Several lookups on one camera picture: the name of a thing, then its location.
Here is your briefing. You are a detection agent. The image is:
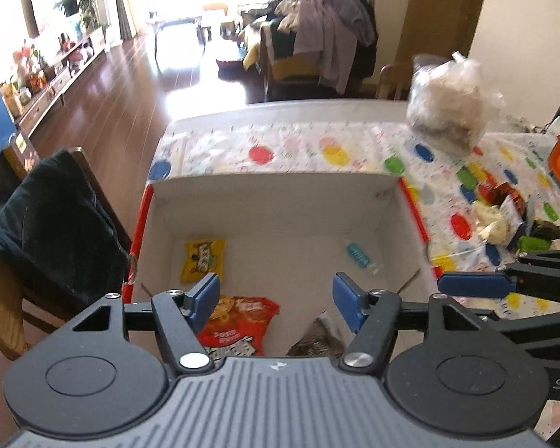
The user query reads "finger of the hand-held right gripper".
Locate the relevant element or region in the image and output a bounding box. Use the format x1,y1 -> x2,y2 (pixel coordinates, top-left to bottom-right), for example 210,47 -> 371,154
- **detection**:
476,305 -> 560,356
438,251 -> 560,307

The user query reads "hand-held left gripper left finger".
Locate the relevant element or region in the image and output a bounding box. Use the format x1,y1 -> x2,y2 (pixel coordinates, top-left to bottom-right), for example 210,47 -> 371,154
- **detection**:
68,273 -> 222,375

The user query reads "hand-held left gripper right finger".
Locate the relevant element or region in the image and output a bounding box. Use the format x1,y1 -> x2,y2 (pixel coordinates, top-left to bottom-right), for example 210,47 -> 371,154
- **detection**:
332,271 -> 499,377

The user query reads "black and gold snack packet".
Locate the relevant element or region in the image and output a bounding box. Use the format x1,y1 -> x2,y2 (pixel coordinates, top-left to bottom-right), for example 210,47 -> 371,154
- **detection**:
287,312 -> 347,358

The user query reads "white and red cardboard box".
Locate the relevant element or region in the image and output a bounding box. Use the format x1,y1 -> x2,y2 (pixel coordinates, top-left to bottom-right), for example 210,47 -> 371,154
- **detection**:
121,170 -> 444,360

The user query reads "yellow snack packet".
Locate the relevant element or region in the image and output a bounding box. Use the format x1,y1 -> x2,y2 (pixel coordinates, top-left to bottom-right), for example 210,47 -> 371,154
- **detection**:
180,239 -> 227,283

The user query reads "small teal candy packet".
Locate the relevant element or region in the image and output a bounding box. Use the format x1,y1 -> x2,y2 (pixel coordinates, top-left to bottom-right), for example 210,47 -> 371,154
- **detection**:
345,242 -> 384,275

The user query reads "cream snack packet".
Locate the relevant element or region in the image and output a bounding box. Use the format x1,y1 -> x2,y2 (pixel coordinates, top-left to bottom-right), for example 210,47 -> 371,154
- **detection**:
471,203 -> 510,244

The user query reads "black jacket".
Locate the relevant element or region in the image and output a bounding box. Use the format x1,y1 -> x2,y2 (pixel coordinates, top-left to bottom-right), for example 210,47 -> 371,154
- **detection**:
0,149 -> 132,307

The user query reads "clear plastic bag of food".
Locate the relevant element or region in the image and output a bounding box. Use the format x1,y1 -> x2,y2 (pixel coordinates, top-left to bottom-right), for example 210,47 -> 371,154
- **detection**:
406,51 -> 505,151

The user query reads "wooden chair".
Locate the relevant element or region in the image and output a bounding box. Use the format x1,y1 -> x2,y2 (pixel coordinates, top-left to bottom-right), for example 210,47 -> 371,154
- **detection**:
378,62 -> 417,102
0,147 -> 137,361

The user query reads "dark floor cushion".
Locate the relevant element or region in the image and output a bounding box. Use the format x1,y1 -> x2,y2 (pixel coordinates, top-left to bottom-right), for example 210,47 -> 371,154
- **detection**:
215,56 -> 246,74

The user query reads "wooden television cabinet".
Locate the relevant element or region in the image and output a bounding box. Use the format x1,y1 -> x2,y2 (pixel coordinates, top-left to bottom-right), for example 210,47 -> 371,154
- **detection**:
16,32 -> 111,137

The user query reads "pile of clothes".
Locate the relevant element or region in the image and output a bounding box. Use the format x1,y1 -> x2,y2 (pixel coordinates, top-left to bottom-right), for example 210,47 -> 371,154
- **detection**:
243,0 -> 379,99

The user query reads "glass coffee table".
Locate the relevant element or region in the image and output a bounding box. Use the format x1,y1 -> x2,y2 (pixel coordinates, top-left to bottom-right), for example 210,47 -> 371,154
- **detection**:
147,9 -> 204,59

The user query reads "flower bouquet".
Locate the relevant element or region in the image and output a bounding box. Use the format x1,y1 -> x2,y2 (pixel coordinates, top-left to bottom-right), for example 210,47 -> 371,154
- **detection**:
13,44 -> 48,90

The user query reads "television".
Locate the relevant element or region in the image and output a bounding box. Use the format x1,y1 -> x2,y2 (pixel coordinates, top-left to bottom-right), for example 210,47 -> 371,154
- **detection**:
27,0 -> 81,39

